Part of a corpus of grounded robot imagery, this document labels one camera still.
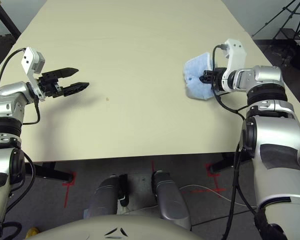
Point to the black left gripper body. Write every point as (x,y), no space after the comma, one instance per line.
(48,85)

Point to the black tripod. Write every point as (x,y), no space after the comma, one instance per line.
(285,17)

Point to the grey robot leg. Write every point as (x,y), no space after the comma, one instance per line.
(170,200)
(105,197)

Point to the black table foot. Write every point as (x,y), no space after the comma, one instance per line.
(227,162)
(52,172)

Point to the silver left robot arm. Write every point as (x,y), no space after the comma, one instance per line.
(2,162)

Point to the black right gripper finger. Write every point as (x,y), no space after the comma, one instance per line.
(208,73)
(207,79)

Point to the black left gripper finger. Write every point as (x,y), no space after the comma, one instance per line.
(75,89)
(66,72)

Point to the yellow floor object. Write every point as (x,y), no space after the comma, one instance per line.
(33,232)

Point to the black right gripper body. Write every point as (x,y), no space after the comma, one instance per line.
(217,78)

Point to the grey robot torso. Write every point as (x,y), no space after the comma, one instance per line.
(102,227)

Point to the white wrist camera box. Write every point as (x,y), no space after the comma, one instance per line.
(236,55)
(30,60)

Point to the grey right robot leg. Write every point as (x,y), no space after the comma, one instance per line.
(170,200)

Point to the grey left robot leg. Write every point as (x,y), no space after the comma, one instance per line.
(105,197)

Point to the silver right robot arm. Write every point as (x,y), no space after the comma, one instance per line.
(275,140)

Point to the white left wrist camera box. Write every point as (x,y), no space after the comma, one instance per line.
(30,60)

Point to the light blue rag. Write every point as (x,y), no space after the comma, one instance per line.
(196,67)

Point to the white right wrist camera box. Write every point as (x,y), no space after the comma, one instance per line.
(236,55)

